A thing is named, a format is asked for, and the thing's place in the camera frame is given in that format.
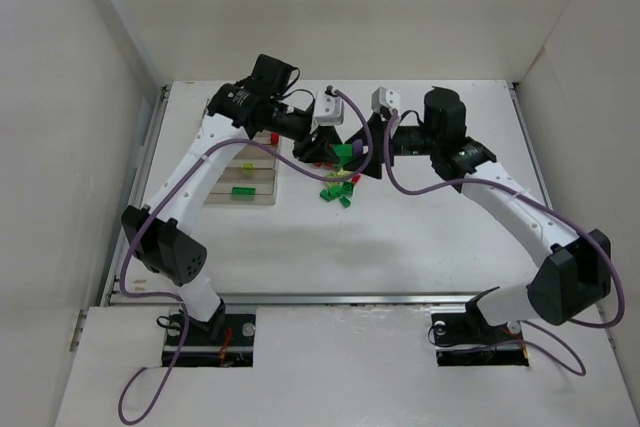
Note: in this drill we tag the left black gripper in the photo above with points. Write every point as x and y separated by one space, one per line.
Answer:
310 141

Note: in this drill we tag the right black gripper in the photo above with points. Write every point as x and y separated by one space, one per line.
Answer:
379 145

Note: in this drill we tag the green and purple cone lego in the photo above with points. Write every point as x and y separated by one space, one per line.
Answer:
348 151

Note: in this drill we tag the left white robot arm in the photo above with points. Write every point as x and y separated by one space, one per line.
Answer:
160 232

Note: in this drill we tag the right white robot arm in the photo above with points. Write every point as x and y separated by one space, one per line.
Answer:
574 268

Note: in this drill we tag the lime lego pile block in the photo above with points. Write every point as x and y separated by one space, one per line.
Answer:
339 174

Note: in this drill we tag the small green lego bottom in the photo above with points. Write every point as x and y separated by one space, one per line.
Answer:
345 202

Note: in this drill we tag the lime lego in tray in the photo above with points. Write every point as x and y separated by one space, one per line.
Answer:
248 169

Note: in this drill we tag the clear compartment organizer tray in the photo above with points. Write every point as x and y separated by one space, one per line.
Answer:
264 180

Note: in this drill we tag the dark green flat lego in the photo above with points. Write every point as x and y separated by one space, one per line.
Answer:
243 192

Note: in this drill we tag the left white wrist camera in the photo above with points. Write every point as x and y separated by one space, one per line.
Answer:
328 109

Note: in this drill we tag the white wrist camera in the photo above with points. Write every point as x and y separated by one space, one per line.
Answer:
385 102
328 109

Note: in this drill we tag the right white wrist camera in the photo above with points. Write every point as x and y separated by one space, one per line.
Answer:
385 102

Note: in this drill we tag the aluminium rail front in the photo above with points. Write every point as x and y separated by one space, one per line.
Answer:
317 299

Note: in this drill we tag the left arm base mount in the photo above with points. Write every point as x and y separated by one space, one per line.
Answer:
231 347

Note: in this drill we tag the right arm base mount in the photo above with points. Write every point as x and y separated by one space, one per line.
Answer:
462 338

